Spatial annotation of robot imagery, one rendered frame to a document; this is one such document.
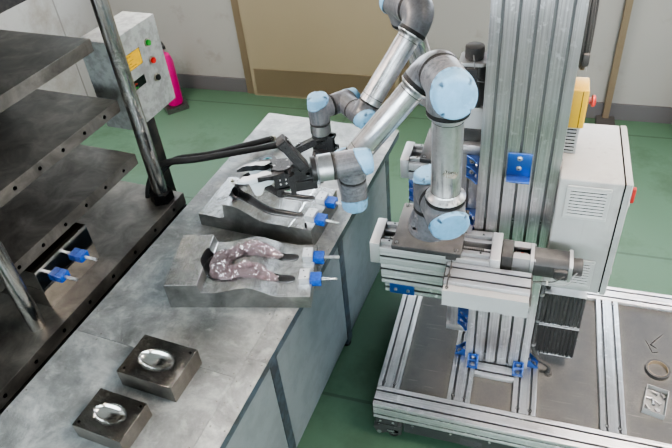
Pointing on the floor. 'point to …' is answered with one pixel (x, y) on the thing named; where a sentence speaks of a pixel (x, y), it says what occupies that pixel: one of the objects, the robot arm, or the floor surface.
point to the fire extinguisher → (175, 89)
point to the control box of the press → (151, 70)
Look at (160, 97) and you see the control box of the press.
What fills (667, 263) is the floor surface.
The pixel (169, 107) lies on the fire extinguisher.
